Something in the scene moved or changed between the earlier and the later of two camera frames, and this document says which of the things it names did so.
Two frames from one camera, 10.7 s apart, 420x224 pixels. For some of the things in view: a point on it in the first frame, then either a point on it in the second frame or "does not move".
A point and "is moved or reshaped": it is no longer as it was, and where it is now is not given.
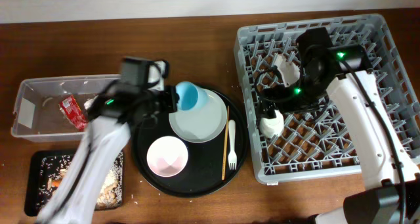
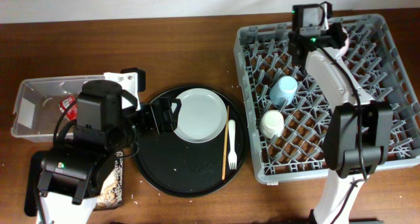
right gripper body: (300, 97) -> (326, 34)
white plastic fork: (232, 157) does not move
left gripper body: (162, 102) -> (146, 117)
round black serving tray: (211, 166) does not move
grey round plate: (203, 125) does not move
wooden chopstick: (225, 144) does not move
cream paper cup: (272, 128) does not move
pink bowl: (167, 156) is moved or reshaped
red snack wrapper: (73, 111) does not move
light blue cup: (191, 97) is moved or reshaped
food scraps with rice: (110, 193) does not move
